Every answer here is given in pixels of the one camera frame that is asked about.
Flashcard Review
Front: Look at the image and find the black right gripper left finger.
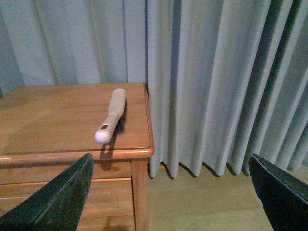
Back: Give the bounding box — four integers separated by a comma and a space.
0, 153, 93, 231

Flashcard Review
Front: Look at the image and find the grey curtain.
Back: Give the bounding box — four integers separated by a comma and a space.
0, 0, 308, 177

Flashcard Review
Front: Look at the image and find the wooden nightstand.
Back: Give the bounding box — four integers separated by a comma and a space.
0, 83, 154, 231

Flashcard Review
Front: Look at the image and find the beige hand brush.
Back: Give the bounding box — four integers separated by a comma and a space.
94, 89, 127, 144

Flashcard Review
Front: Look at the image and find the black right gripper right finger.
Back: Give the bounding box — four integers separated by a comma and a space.
249, 154, 308, 231

